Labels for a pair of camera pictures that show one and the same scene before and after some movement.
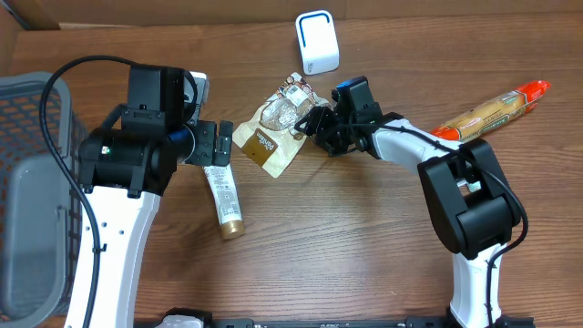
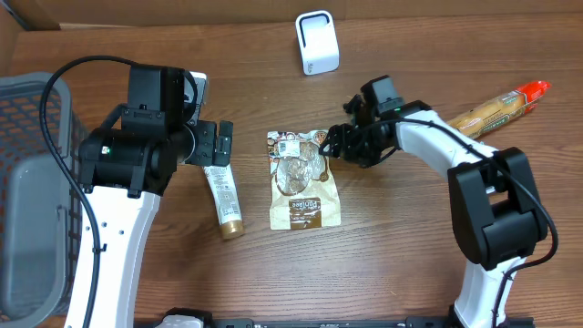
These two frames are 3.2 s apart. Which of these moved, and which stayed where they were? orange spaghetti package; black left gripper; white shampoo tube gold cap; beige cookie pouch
Moved: beige cookie pouch
Stayed: black left gripper; white shampoo tube gold cap; orange spaghetti package
